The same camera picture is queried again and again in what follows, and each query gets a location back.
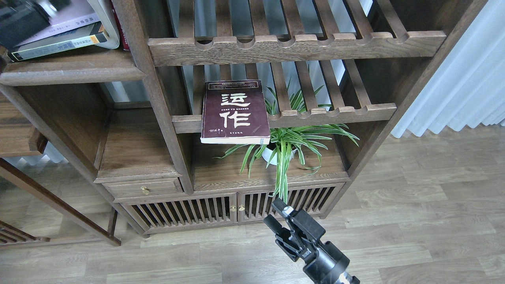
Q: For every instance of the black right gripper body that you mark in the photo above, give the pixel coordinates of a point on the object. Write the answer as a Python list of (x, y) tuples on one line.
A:
[(324, 263)]

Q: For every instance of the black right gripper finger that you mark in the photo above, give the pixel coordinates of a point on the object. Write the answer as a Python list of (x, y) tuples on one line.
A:
[(284, 210), (274, 225)]

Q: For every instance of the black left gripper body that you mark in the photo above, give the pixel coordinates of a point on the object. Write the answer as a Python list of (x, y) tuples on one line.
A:
[(21, 19)]

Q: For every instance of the white paperback book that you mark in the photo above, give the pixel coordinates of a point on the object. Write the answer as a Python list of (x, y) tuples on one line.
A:
[(79, 13)]

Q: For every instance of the dark red book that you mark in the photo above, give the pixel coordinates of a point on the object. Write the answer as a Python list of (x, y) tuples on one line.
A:
[(234, 112)]

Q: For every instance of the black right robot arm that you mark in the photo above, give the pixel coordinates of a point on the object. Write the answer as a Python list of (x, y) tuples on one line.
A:
[(324, 263)]

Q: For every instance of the green spider plant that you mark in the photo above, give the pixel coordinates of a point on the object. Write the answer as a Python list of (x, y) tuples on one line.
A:
[(286, 142)]

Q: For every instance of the white plant pot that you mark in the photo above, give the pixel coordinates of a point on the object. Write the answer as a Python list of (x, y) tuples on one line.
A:
[(270, 154)]

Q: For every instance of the cream paged upright book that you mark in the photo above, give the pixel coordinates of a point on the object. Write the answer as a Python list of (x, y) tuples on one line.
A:
[(103, 9)]

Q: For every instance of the dark wooden bookshelf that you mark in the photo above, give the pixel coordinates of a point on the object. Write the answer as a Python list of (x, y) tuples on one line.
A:
[(131, 118)]

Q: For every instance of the brass drawer knob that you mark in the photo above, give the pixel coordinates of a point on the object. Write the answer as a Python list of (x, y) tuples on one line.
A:
[(145, 190)]

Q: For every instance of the white curtain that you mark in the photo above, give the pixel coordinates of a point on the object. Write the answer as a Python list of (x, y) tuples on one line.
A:
[(469, 87)]

